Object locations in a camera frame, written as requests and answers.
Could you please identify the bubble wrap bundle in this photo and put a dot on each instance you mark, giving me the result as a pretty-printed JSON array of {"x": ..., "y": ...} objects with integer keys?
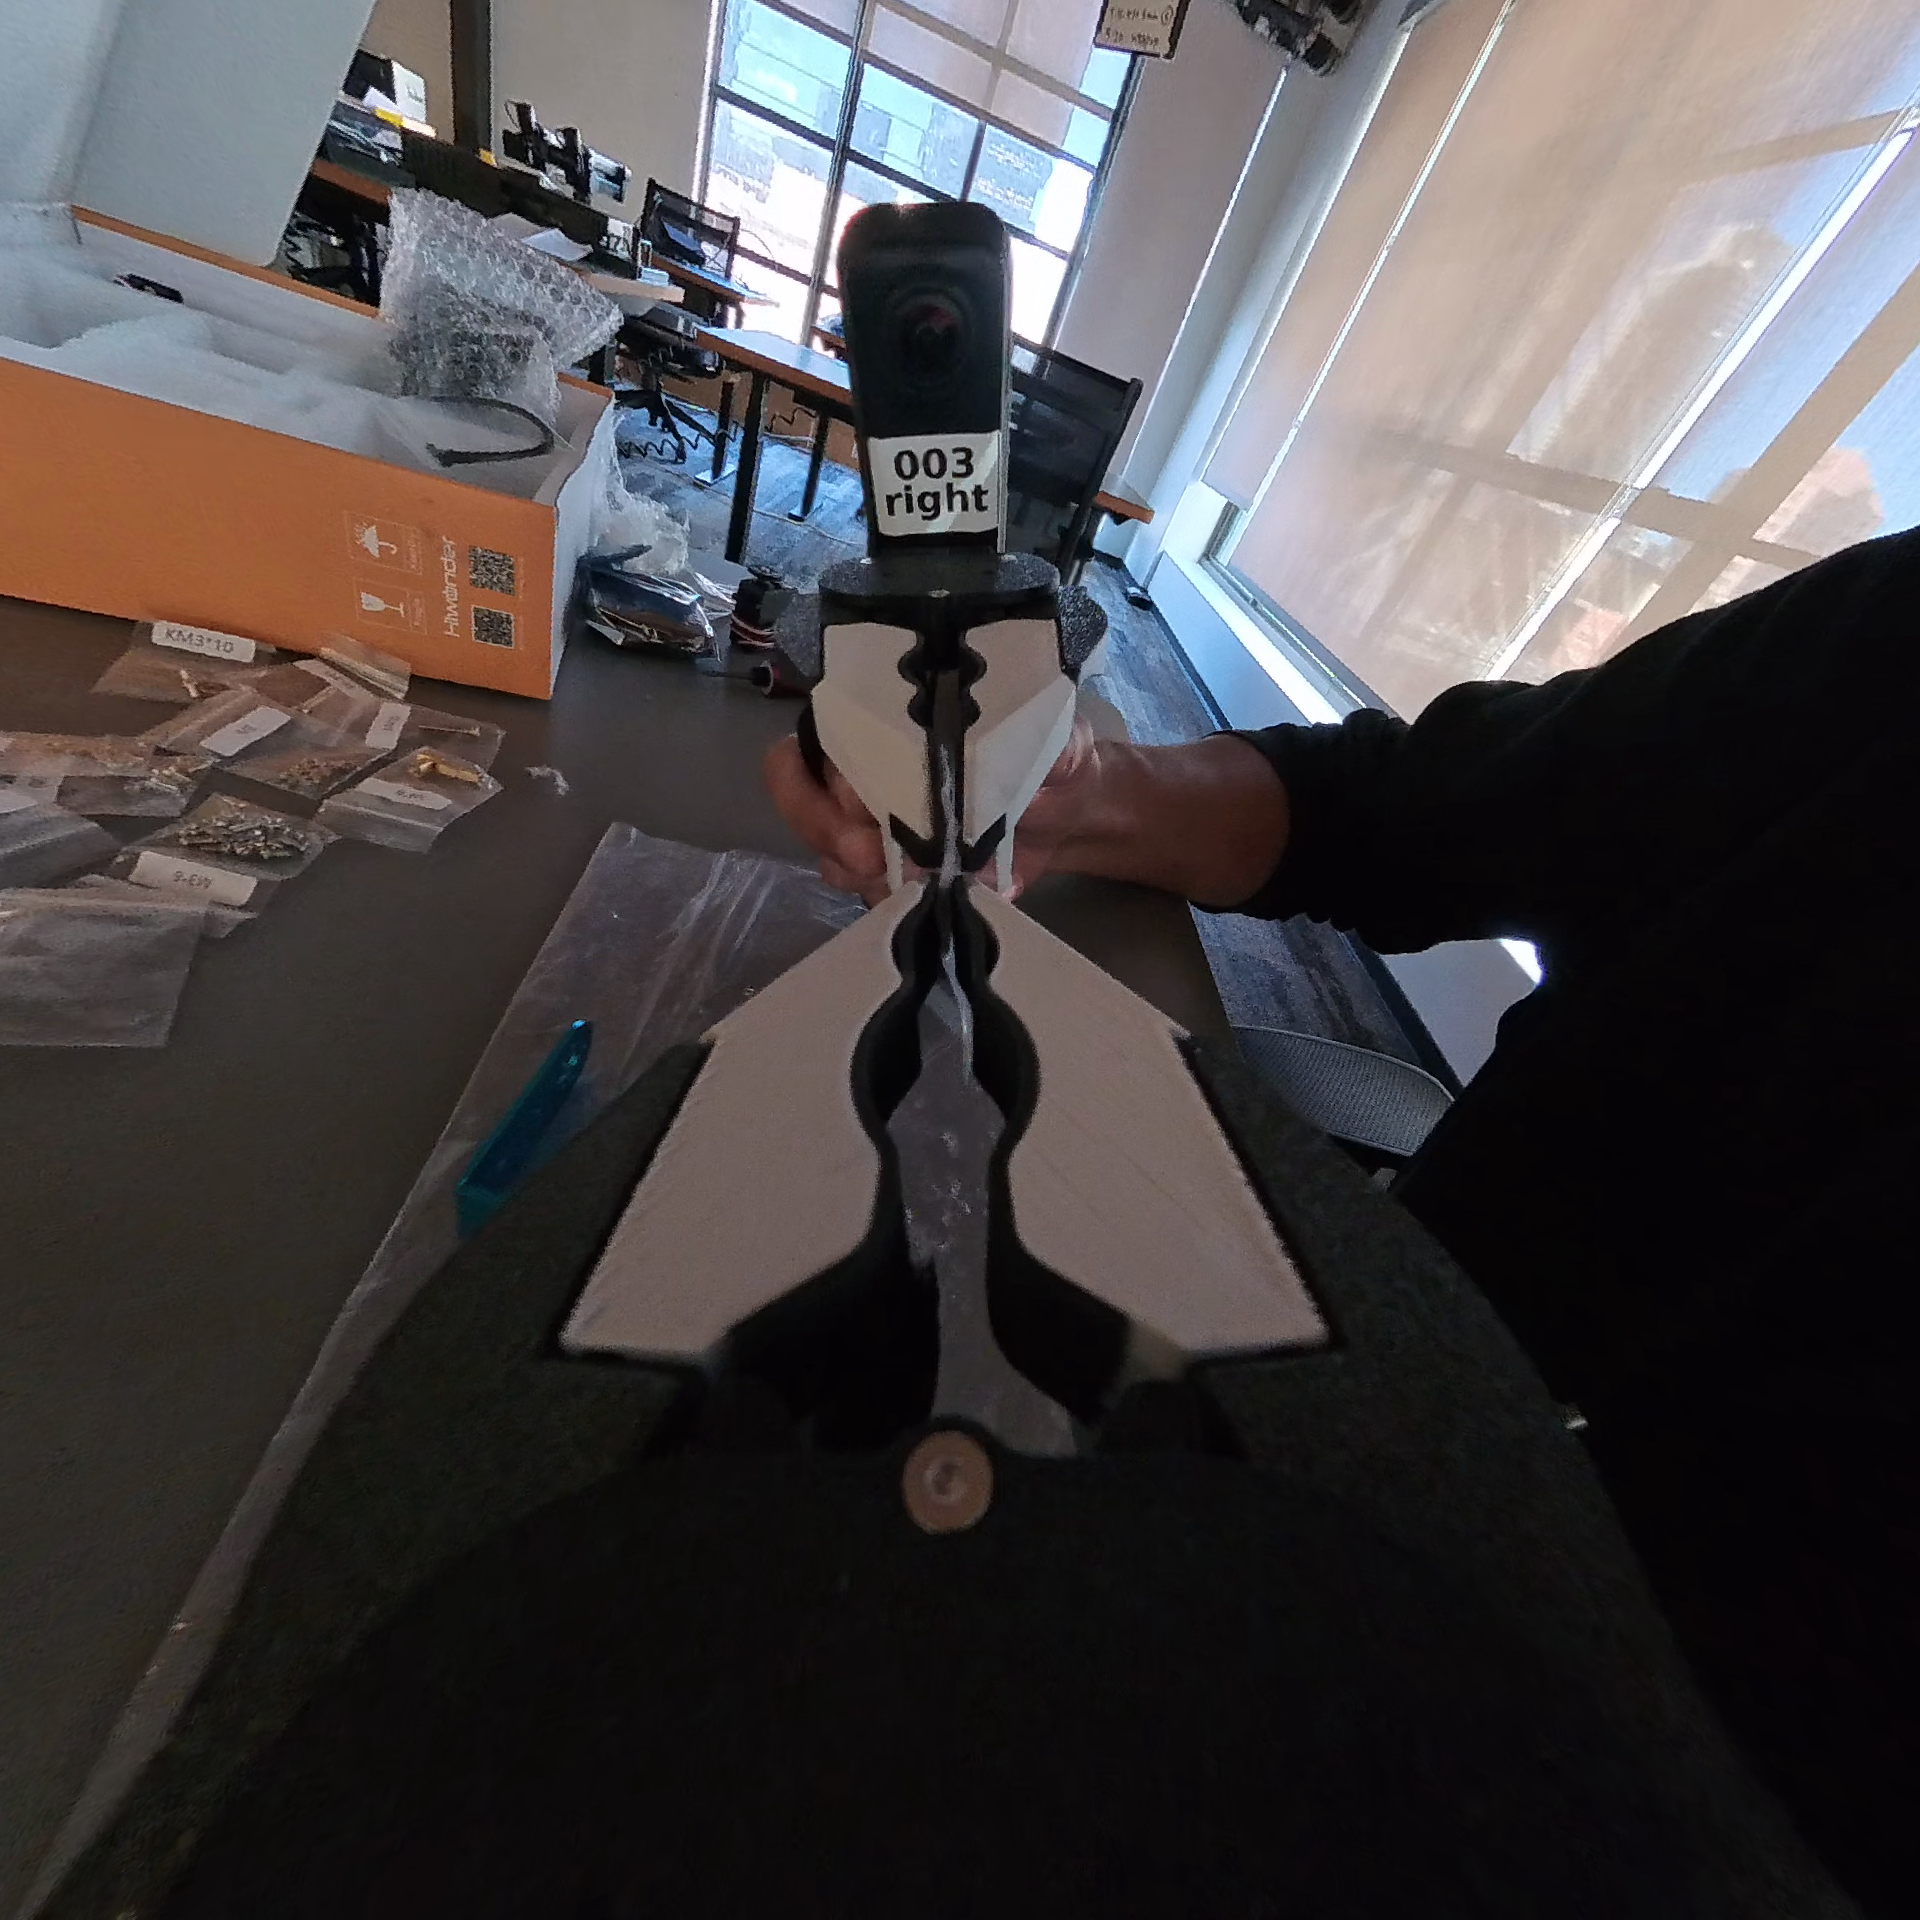
[{"x": 481, "y": 301}]

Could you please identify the small black connector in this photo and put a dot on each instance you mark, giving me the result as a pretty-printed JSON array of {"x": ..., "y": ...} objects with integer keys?
[{"x": 153, "y": 286}]

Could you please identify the pile of small hardware bags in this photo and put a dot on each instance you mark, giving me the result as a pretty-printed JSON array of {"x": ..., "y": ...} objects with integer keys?
[{"x": 90, "y": 961}]

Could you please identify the dark grey desk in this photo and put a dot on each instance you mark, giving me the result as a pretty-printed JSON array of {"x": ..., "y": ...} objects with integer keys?
[{"x": 300, "y": 1200}]

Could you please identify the beige roller blind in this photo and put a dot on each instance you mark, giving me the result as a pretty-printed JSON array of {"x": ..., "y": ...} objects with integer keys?
[{"x": 1500, "y": 301}]

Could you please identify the large grid window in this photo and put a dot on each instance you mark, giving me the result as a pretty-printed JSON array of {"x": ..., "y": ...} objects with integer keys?
[{"x": 1034, "y": 165}]

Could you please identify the crumpled clear plastic bags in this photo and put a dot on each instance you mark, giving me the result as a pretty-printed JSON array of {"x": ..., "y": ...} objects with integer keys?
[{"x": 638, "y": 510}]

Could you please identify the black desk equipment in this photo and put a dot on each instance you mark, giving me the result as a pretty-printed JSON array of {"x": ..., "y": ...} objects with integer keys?
[{"x": 563, "y": 151}]

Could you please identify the black mesh office chair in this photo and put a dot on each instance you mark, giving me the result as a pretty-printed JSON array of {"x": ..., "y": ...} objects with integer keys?
[{"x": 1073, "y": 434}]

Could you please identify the grey mesh chair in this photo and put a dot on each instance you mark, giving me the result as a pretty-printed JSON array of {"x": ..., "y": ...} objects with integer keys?
[{"x": 1351, "y": 1088}]

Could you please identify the bag of blue parts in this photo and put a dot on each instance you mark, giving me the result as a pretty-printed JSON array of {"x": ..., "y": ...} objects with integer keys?
[{"x": 644, "y": 609}]

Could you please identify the wood-edged background desk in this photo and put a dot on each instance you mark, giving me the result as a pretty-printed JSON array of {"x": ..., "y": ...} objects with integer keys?
[{"x": 794, "y": 368}]

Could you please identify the small clear zip bag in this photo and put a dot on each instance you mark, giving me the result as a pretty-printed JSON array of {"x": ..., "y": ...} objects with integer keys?
[{"x": 956, "y": 1021}]

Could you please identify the person's right hand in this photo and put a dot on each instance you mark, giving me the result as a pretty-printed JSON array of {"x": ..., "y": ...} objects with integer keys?
[{"x": 1124, "y": 810}]

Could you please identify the orange cardboard box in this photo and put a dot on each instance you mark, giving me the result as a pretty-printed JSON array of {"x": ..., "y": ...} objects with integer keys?
[{"x": 225, "y": 495}]

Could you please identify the large clear plastic bag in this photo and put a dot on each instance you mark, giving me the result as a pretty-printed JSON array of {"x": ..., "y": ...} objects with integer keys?
[{"x": 661, "y": 930}]

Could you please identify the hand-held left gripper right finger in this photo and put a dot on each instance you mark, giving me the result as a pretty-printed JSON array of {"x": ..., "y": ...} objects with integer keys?
[{"x": 1154, "y": 1185}]

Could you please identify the black background chair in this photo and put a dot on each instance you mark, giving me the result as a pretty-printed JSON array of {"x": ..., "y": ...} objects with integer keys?
[{"x": 691, "y": 233}]

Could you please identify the white foam box insert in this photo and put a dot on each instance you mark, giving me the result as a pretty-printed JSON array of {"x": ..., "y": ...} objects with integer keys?
[{"x": 225, "y": 375}]

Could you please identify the black servo motor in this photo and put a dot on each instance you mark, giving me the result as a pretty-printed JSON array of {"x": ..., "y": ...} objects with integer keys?
[{"x": 763, "y": 614}]

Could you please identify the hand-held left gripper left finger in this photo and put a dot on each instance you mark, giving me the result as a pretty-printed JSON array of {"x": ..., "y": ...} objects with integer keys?
[{"x": 721, "y": 1171}]

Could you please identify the person's right forearm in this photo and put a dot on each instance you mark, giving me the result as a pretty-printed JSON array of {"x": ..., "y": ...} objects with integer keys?
[{"x": 1245, "y": 819}]

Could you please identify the white paper sign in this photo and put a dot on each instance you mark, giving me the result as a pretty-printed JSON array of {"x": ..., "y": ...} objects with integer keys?
[{"x": 1141, "y": 26}]

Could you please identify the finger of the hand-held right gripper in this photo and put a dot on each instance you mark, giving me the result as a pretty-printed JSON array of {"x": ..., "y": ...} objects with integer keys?
[
  {"x": 871, "y": 720},
  {"x": 1020, "y": 720}
]

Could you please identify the teal metal U bracket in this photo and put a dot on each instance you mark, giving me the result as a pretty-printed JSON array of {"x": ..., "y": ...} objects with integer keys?
[{"x": 525, "y": 1124}]

